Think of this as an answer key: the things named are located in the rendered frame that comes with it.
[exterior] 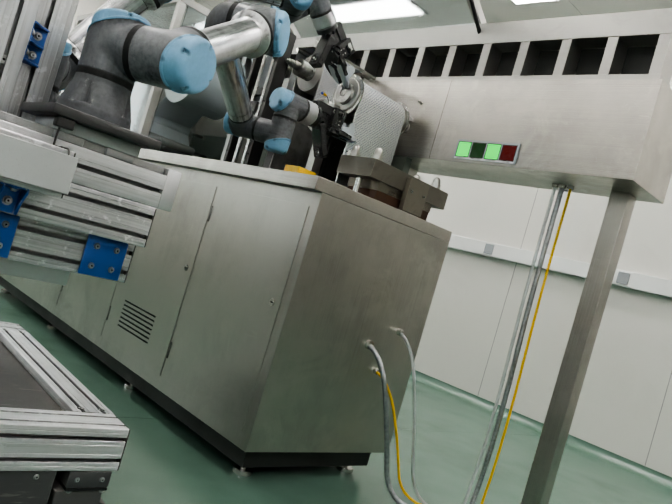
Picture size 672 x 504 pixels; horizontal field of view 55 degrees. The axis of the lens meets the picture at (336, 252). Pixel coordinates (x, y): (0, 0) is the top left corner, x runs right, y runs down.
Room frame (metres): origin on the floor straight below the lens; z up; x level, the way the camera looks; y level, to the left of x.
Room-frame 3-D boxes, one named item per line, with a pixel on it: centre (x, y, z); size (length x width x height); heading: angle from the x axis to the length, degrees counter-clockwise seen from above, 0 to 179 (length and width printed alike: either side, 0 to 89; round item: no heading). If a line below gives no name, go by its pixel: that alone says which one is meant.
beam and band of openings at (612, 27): (2.97, 0.30, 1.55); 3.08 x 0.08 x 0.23; 44
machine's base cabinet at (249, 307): (2.95, 0.73, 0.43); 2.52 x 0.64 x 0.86; 44
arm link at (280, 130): (2.01, 0.29, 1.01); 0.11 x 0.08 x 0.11; 76
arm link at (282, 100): (2.01, 0.27, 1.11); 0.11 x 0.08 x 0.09; 134
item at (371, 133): (2.28, -0.02, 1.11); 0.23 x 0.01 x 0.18; 134
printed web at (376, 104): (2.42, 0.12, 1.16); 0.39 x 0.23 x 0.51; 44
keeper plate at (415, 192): (2.16, -0.20, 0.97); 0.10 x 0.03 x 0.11; 134
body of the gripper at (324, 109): (2.12, 0.16, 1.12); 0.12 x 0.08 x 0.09; 134
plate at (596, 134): (3.02, 0.25, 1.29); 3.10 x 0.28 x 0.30; 44
